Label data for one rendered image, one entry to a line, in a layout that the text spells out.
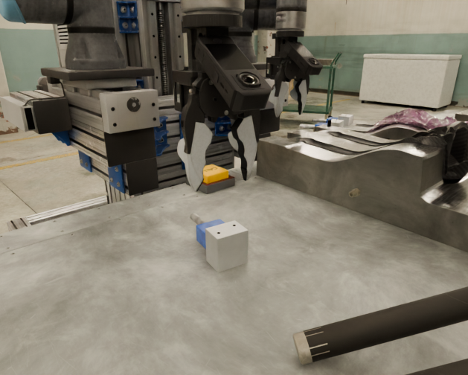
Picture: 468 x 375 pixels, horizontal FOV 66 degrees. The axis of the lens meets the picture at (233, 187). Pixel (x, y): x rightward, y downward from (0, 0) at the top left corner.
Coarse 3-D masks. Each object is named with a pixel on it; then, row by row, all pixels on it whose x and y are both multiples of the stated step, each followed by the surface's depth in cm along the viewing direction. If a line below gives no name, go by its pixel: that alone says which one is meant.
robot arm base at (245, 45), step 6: (234, 36) 118; (240, 36) 118; (246, 36) 119; (234, 42) 119; (240, 42) 119; (246, 42) 120; (252, 42) 123; (240, 48) 119; (246, 48) 120; (252, 48) 122; (246, 54) 120; (252, 54) 121; (252, 60) 122
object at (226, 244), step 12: (192, 216) 60; (204, 228) 53; (216, 228) 51; (228, 228) 51; (240, 228) 51; (204, 240) 53; (216, 240) 48; (228, 240) 49; (240, 240) 50; (216, 252) 49; (228, 252) 50; (240, 252) 51; (216, 264) 50; (228, 264) 51; (240, 264) 52
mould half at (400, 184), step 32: (288, 160) 78; (320, 160) 72; (352, 160) 66; (384, 160) 62; (416, 160) 57; (320, 192) 74; (384, 192) 63; (416, 192) 59; (448, 192) 62; (416, 224) 60; (448, 224) 56
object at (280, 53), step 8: (280, 32) 89; (288, 32) 88; (296, 32) 88; (280, 40) 93; (288, 40) 90; (296, 40) 91; (280, 48) 93; (272, 56) 96; (280, 56) 94; (288, 56) 91; (272, 64) 94; (280, 64) 91; (288, 64) 90; (296, 64) 91; (272, 72) 95; (288, 72) 91; (296, 72) 92; (288, 80) 92; (296, 80) 94
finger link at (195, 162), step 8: (200, 128) 43; (208, 128) 44; (200, 136) 44; (208, 136) 44; (184, 144) 47; (192, 144) 44; (200, 144) 44; (208, 144) 45; (184, 152) 47; (192, 152) 44; (200, 152) 44; (184, 160) 47; (192, 160) 44; (200, 160) 45; (192, 168) 45; (200, 168) 45; (192, 176) 45; (200, 176) 46; (192, 184) 46; (200, 184) 46
